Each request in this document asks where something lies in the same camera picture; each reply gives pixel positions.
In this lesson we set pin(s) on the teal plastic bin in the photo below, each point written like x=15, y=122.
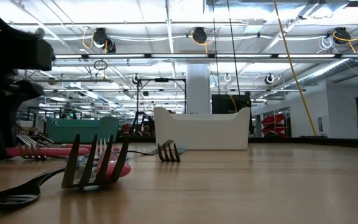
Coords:
x=82, y=130

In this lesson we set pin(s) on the black background robot rig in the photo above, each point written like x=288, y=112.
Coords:
x=139, y=116

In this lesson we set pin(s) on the long ceiling light bar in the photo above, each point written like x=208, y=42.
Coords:
x=179, y=56

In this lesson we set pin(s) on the white building pillar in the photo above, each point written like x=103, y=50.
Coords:
x=197, y=90

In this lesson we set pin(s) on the white plastic bin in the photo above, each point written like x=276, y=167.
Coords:
x=204, y=133

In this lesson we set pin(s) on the rack of red bins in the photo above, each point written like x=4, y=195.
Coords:
x=275, y=123

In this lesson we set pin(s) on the black background frame rig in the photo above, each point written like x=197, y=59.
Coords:
x=162, y=80

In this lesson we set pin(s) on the large silver ventilation duct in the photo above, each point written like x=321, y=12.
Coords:
x=328, y=72

